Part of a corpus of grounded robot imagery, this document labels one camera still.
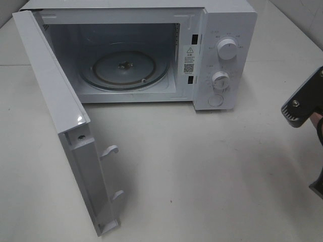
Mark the pink round plate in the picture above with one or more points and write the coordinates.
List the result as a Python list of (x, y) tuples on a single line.
[(315, 118)]

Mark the white warning label sticker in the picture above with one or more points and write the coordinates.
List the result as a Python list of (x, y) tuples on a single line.
[(188, 59)]

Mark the round white door button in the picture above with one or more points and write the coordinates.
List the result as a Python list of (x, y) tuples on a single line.
[(216, 100)]

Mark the white microwave oven body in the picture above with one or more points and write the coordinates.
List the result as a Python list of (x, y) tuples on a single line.
[(75, 26)]

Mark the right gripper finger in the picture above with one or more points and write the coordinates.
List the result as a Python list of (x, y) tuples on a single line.
[(316, 187), (306, 100)]

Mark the glass microwave turntable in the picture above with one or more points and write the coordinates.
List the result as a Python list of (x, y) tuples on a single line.
[(125, 67)]

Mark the white microwave door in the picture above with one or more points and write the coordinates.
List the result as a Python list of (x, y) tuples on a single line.
[(71, 121)]

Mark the white timer knob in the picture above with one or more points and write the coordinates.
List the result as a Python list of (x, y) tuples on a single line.
[(220, 80)]

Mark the upper white power knob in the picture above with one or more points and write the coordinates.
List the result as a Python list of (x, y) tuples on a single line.
[(227, 48)]

